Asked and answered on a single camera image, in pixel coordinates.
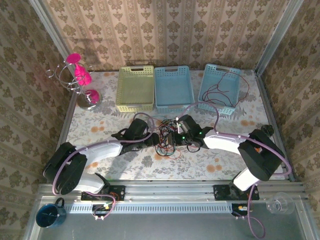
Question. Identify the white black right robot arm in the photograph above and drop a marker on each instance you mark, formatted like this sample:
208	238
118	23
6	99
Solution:
225	143

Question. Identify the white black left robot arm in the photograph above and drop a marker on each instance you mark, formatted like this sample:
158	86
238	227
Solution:
105	150

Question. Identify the floral tablecloth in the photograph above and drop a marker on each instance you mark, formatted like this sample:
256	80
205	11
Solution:
200	170

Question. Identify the yellow plastic basket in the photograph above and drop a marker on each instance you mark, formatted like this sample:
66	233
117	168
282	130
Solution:
135	85

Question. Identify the light blue plastic basket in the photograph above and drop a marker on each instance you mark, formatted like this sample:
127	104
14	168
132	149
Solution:
225	75

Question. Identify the pink wine glass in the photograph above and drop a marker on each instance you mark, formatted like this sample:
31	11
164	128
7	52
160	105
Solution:
81	72

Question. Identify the black connector box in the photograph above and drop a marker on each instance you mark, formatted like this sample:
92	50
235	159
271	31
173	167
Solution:
240	208
102	208

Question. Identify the clear glass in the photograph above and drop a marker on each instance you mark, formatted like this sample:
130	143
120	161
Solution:
278	203

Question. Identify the blue mug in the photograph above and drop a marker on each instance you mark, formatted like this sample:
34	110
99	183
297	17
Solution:
50	213

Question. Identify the aluminium front rail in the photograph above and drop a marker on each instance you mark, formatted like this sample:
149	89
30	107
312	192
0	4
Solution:
170	191

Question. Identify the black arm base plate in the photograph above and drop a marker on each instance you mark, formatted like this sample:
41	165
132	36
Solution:
221	192
117	192

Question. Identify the aluminium side rail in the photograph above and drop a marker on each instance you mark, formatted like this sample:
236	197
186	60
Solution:
65	125
260	85

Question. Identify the aluminium frame post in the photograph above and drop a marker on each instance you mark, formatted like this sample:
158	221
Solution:
282	27
49	27

